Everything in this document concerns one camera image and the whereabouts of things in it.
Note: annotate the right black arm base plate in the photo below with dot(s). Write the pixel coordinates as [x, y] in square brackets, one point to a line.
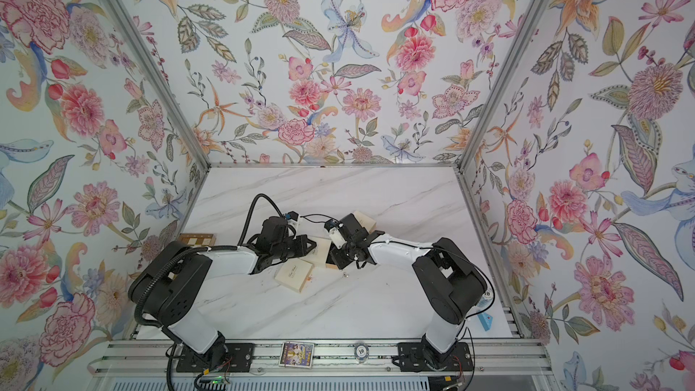
[420, 357]

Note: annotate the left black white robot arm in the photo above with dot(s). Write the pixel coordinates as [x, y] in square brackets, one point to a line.
[165, 292]

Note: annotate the wooden chessboard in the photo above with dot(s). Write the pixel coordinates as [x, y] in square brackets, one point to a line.
[197, 240]

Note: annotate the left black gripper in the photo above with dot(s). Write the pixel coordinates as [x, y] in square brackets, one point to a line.
[301, 243]

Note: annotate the aluminium front rail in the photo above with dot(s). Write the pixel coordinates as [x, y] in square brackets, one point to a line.
[332, 358]

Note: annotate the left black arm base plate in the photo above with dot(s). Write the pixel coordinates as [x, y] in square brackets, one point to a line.
[233, 357]

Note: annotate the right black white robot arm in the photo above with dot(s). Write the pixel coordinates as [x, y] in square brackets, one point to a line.
[452, 284]

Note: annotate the blue triangular block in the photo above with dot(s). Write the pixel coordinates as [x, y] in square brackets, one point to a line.
[486, 321]

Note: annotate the round silver knob on rail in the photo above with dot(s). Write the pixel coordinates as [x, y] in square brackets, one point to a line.
[361, 352]

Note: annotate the cream drawer jewelry box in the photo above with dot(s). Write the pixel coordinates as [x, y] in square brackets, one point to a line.
[294, 274]

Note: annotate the colourful card on rail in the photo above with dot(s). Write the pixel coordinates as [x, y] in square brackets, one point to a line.
[298, 355]

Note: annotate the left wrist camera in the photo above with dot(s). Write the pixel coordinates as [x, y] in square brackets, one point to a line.
[293, 219]

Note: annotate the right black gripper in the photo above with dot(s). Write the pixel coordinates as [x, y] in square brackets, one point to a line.
[337, 254]

